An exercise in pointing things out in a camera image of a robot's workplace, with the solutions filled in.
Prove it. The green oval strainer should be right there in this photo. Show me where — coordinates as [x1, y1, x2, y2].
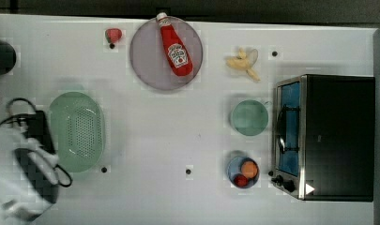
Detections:
[50, 91, 105, 173]

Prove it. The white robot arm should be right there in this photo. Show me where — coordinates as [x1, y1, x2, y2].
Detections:
[0, 111, 59, 225]

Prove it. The red plush ketchup bottle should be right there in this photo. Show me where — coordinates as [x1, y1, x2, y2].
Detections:
[156, 12, 193, 77]

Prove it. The green cup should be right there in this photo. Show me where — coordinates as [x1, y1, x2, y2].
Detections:
[229, 99, 270, 137]

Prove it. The grey round plate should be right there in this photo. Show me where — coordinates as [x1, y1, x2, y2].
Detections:
[129, 17, 203, 91]

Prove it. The blue bowl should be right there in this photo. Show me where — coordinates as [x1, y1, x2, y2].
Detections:
[227, 156, 260, 188]

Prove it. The peeled toy banana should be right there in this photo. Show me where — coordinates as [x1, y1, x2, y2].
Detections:
[226, 48, 260, 82]

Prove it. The orange toy fruit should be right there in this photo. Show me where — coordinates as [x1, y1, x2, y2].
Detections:
[241, 160, 258, 179]

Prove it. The small red toy fruit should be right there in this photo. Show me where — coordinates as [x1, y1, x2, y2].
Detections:
[234, 174, 249, 188]

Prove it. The red toy strawberry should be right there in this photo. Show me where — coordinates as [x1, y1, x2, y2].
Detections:
[105, 28, 123, 44]

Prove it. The black toaster oven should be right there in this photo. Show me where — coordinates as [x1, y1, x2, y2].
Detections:
[268, 74, 375, 202]

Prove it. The black round object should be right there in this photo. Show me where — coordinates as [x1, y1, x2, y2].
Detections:
[0, 40, 17, 75]

